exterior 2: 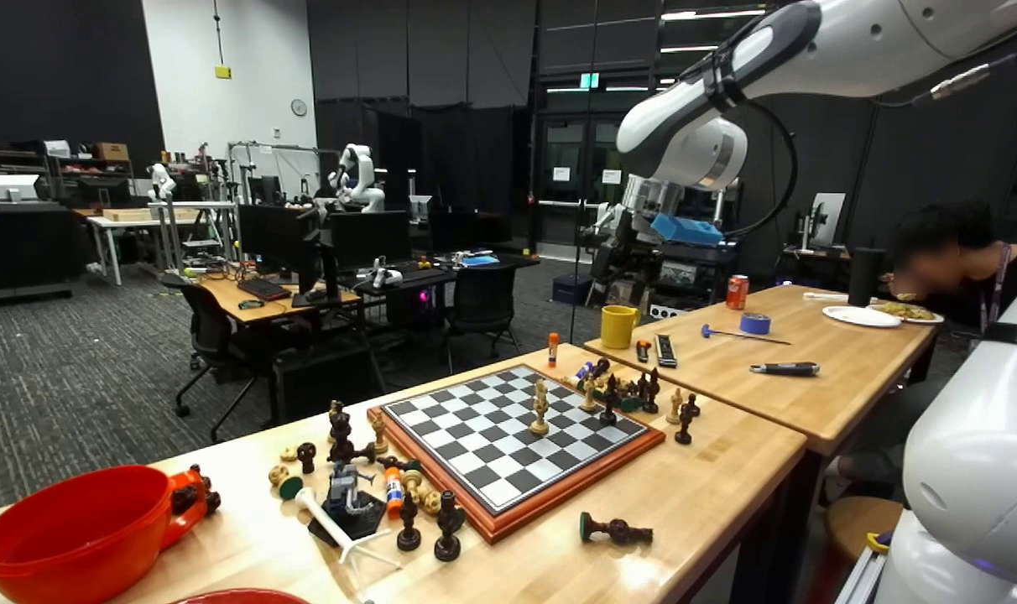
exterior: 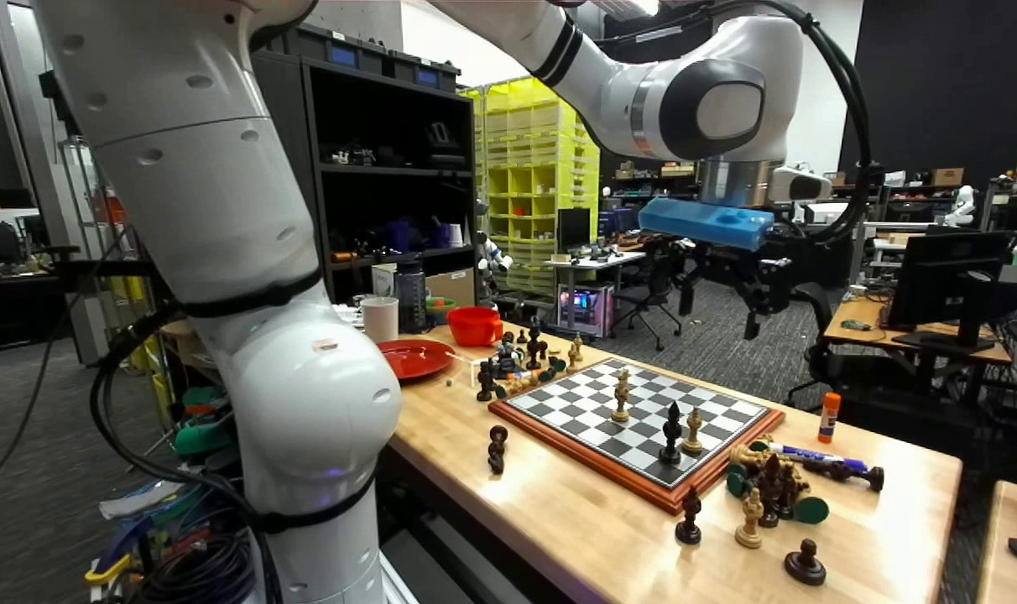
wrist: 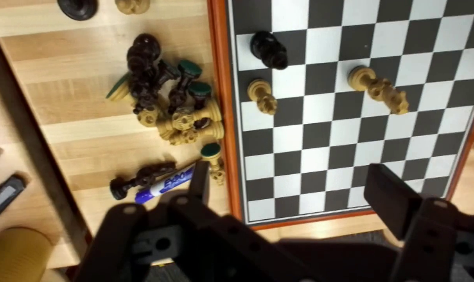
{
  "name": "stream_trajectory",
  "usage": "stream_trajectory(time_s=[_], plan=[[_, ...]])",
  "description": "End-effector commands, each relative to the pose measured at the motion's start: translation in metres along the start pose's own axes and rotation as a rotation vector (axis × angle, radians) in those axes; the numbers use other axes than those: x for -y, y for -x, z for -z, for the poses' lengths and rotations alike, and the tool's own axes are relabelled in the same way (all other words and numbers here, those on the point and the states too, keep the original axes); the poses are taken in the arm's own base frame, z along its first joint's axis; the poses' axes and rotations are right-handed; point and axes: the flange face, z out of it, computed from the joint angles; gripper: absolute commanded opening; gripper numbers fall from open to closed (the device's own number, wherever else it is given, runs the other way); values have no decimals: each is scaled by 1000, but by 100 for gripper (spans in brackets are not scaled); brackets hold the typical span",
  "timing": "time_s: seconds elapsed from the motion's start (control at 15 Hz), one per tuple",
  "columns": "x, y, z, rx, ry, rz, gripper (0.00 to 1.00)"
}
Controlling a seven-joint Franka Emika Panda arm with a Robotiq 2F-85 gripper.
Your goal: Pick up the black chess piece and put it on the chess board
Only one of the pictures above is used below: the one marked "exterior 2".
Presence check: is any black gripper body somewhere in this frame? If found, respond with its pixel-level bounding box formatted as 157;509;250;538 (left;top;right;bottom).
659;241;715;288

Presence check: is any wood framed chess board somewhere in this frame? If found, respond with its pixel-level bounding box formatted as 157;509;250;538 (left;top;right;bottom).
367;364;666;547

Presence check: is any tall black chess piece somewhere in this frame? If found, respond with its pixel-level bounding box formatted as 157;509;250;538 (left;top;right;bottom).
326;397;355;467

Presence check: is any blue headed mallet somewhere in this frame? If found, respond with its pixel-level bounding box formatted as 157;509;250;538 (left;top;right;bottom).
699;321;795;348

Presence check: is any yellow cup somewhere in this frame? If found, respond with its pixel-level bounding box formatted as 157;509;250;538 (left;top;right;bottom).
597;303;643;355

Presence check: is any black marker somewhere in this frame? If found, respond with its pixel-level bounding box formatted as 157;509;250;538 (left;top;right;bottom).
749;359;823;378

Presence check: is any lit white screen monitor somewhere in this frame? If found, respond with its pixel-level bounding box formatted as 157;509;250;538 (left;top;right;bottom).
805;190;849;251

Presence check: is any purple and black toy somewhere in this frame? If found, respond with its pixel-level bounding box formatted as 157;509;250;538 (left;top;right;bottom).
571;355;614;394

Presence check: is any black cylinder container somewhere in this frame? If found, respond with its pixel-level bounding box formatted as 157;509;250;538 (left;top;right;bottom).
844;244;888;309

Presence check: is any white plate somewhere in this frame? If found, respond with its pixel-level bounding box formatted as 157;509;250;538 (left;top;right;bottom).
817;303;906;332

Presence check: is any black office chair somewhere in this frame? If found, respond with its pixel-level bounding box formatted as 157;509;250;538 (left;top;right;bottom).
170;279;267;443
442;263;519;374

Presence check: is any person in black clothing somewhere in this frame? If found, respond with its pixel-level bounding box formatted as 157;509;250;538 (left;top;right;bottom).
878;198;1017;340

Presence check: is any round wooden stool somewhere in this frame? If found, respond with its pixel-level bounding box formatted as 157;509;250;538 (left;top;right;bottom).
823;494;906;596

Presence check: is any black computer monitor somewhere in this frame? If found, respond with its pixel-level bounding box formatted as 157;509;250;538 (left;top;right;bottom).
326;208;411;272
238;203;311;269

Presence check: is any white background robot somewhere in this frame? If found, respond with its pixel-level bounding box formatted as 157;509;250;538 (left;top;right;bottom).
326;141;389;214

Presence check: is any blue and black toy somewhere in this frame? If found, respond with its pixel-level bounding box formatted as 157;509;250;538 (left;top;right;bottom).
322;467;389;542

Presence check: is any black keyboard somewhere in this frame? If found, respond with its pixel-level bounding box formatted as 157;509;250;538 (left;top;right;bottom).
233;275;293;306

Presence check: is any white plastic stick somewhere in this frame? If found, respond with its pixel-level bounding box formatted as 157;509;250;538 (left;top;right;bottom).
297;496;363;563

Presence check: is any wooden computer desk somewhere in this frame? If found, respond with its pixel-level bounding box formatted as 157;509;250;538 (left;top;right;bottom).
157;264;367;329

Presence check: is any orange plastic toy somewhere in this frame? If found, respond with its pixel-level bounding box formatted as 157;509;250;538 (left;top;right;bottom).
163;464;224;552

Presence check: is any white legged wooden desk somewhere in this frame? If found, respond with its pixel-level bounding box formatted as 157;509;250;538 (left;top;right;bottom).
78;203;242;288

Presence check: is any black counter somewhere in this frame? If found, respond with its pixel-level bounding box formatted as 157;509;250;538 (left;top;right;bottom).
0;198;85;303

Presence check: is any red cup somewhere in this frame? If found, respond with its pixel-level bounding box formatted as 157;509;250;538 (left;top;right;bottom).
0;464;181;604

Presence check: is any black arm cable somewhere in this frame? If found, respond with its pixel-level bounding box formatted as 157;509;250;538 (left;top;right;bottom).
729;93;802;241

